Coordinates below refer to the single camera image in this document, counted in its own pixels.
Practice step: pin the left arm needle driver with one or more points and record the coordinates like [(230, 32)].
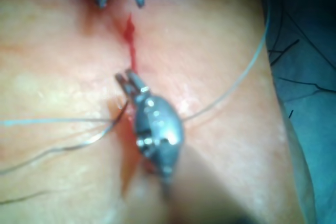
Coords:
[(160, 124)]

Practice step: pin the left arm needle driver jaw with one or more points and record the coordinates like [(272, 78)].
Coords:
[(133, 79), (123, 83)]

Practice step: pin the curved needle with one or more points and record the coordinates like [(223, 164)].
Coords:
[(110, 130)]

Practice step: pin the dark left arm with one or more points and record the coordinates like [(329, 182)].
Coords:
[(199, 203)]

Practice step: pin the tissue pad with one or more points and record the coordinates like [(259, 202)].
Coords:
[(65, 51)]

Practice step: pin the short black thread piece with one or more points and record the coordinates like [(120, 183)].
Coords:
[(291, 113)]

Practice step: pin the blue-green cloth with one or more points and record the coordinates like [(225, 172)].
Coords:
[(309, 129)]

